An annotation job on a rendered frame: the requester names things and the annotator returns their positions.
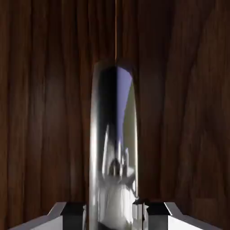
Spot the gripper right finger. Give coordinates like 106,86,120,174
132,197,223,230

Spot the curved shiny metal drawer handle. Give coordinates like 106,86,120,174
88,60,139,230

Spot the dark wood drawer front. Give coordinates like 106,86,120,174
0,0,230,230

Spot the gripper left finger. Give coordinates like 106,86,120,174
8,202,90,230

